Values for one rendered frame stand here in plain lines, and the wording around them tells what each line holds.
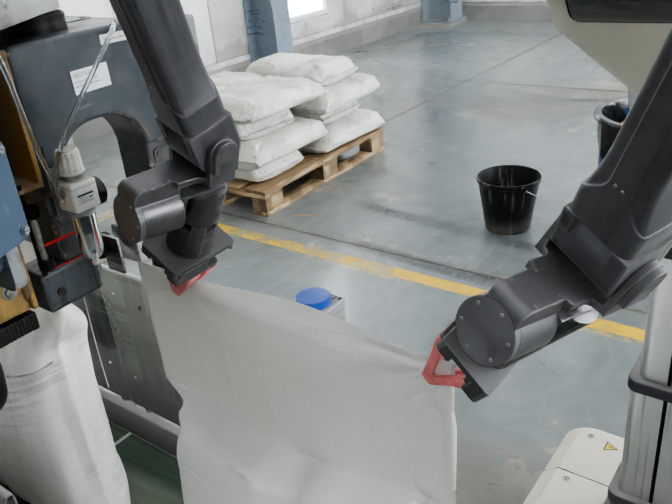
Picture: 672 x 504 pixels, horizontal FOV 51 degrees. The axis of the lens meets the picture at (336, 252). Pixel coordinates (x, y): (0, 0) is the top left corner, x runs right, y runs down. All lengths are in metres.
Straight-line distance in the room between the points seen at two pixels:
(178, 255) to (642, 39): 0.62
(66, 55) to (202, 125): 0.25
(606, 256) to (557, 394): 1.82
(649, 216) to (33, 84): 0.69
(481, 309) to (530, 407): 1.77
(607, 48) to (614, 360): 1.70
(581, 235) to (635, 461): 0.87
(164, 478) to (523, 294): 1.20
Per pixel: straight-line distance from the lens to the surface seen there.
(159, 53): 0.71
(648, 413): 1.32
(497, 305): 0.54
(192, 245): 0.86
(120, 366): 1.90
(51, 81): 0.93
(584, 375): 2.47
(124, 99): 0.99
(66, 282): 0.98
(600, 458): 1.78
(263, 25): 6.93
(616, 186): 0.51
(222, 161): 0.77
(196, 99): 0.75
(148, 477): 1.64
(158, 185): 0.78
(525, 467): 2.11
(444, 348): 0.64
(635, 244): 0.53
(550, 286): 0.56
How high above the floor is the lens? 1.45
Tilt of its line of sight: 26 degrees down
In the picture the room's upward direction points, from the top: 6 degrees counter-clockwise
